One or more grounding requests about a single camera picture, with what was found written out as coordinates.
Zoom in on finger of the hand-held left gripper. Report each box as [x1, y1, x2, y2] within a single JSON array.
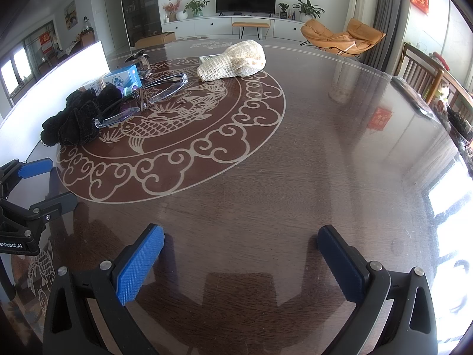
[[0, 158, 54, 199], [31, 192, 78, 221]]

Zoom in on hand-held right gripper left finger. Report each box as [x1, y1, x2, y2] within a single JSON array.
[[42, 223, 166, 355]]

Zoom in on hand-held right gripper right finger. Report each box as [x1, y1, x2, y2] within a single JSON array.
[[317, 224, 438, 355]]

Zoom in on black velvet cloth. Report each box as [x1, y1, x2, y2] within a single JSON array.
[[41, 83, 122, 146]]

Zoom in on white cardboard box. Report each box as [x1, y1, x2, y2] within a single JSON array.
[[0, 40, 109, 149]]

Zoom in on clear frame eyeglasses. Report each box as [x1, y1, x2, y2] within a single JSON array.
[[94, 73, 189, 129]]

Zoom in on blue white ointment box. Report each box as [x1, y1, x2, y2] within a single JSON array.
[[79, 64, 143, 95]]

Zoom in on glittery claw hair clip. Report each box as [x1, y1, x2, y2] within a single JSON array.
[[124, 49, 153, 78]]

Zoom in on cream knitted mitt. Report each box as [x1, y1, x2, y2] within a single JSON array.
[[197, 39, 267, 81]]

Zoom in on window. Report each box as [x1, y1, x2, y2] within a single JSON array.
[[0, 46, 32, 97]]

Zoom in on brown patterned desk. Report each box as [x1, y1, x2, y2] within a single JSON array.
[[0, 37, 473, 355]]

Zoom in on brown cardboard box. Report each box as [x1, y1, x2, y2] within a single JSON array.
[[135, 31, 176, 49]]

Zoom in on dark slim remote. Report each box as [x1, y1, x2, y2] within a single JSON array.
[[392, 78, 437, 119]]

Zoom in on dark glass display cabinet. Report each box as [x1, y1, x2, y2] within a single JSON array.
[[118, 0, 163, 49]]

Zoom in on red flowers in vase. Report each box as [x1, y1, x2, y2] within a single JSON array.
[[163, 0, 182, 23]]

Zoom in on wooden slatted chair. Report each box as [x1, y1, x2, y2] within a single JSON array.
[[393, 42, 444, 97]]

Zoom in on white television cabinet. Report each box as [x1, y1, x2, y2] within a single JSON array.
[[161, 15, 316, 41]]

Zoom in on bushy green potted plant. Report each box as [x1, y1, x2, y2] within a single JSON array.
[[184, 0, 210, 18]]

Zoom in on orange lounge chair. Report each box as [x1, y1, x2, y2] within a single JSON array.
[[300, 18, 387, 58]]

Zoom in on grey curtain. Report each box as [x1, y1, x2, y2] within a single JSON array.
[[360, 0, 412, 72]]

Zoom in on orange bench with metal legs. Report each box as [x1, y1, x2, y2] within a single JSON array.
[[232, 21, 271, 40]]

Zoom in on large leafy potted plant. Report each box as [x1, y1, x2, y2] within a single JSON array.
[[293, 0, 325, 23]]

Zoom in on framed wall painting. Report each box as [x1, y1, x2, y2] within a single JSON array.
[[64, 0, 77, 31]]

